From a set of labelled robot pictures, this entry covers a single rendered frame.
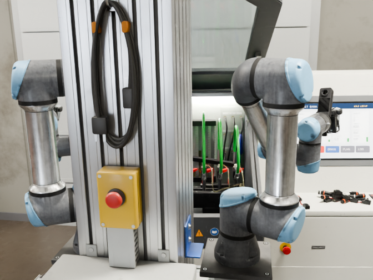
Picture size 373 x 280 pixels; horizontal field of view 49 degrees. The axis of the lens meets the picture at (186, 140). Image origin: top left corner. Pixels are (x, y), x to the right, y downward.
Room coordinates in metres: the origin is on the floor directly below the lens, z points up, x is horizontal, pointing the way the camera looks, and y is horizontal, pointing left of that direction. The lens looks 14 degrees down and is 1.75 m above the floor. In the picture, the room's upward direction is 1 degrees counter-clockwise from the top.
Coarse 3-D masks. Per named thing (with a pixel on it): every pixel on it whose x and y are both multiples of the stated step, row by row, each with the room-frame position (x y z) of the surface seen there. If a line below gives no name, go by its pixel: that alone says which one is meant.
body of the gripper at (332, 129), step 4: (316, 112) 1.51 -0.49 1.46; (320, 112) 1.44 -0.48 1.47; (332, 112) 1.46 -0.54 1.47; (328, 116) 1.42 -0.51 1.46; (332, 116) 1.47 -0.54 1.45; (336, 116) 1.47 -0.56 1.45; (332, 120) 1.46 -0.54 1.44; (336, 120) 1.49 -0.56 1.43; (332, 124) 1.46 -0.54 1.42; (336, 124) 1.47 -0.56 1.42; (332, 128) 1.46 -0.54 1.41; (336, 128) 1.46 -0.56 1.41; (324, 132) 1.42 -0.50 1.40; (328, 132) 1.47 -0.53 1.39; (332, 132) 1.46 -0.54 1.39; (336, 132) 1.46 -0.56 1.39
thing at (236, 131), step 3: (234, 126) 1.97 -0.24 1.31; (237, 126) 1.93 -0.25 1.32; (234, 129) 1.99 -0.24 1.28; (237, 129) 1.90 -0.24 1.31; (234, 132) 2.00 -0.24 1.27; (237, 132) 1.88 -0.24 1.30; (234, 135) 2.01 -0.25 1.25; (237, 135) 1.86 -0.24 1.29; (234, 138) 2.01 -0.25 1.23; (237, 138) 1.85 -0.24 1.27; (234, 141) 2.02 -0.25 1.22; (237, 141) 1.84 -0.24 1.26; (234, 144) 2.02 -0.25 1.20; (237, 144) 1.83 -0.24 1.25; (234, 147) 2.02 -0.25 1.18; (237, 147) 1.82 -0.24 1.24; (234, 150) 2.02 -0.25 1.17; (237, 150) 1.82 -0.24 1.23; (234, 153) 2.02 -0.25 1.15; (237, 153) 1.81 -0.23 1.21; (234, 156) 2.02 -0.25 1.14; (237, 156) 1.80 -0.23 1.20; (234, 159) 2.02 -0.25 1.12; (237, 159) 1.80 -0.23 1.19; (234, 162) 2.02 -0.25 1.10; (237, 162) 1.80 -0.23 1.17; (237, 165) 1.80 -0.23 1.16; (237, 168) 1.80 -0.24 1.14; (237, 171) 1.81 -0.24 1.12; (237, 174) 1.84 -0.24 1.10; (234, 177) 1.90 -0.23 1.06; (237, 177) 1.88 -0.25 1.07
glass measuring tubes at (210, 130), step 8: (192, 120) 2.21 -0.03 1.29; (200, 120) 2.21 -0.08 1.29; (208, 120) 2.21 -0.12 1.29; (200, 128) 2.20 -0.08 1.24; (208, 128) 2.22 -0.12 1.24; (200, 136) 2.20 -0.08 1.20; (208, 136) 2.22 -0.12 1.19; (200, 144) 2.20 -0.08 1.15; (208, 144) 2.22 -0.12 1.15; (200, 152) 2.20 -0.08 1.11; (208, 152) 2.22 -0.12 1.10; (200, 168) 2.20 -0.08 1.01; (208, 168) 2.22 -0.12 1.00; (200, 176) 2.20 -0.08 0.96; (208, 176) 2.21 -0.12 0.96
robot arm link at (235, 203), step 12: (228, 192) 1.21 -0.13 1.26; (240, 192) 1.19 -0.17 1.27; (252, 192) 1.18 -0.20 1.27; (228, 204) 1.16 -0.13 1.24; (240, 204) 1.15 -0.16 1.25; (252, 204) 1.14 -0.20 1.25; (228, 216) 1.16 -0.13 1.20; (240, 216) 1.14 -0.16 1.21; (228, 228) 1.16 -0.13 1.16; (240, 228) 1.15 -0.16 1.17
